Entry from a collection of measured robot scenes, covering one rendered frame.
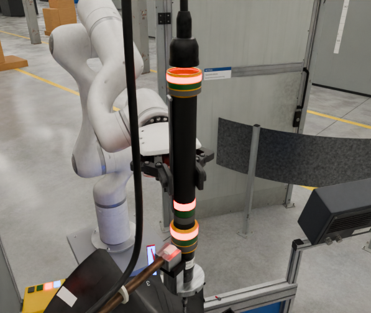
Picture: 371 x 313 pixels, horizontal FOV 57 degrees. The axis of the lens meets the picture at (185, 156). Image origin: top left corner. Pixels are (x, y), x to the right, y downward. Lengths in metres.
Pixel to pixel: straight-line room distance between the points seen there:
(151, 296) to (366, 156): 1.94
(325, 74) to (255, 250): 4.71
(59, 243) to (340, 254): 2.19
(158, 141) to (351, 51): 6.25
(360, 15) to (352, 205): 5.56
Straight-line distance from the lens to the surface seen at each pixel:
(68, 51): 1.03
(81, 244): 1.42
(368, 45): 6.61
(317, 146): 2.44
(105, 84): 0.74
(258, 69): 2.57
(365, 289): 2.77
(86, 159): 1.14
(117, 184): 1.23
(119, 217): 1.30
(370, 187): 1.33
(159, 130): 0.58
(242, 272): 2.61
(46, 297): 1.13
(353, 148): 2.50
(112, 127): 0.67
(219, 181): 2.82
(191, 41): 0.41
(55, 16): 12.82
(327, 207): 1.19
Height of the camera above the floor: 1.90
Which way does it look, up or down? 28 degrees down
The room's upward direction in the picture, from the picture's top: straight up
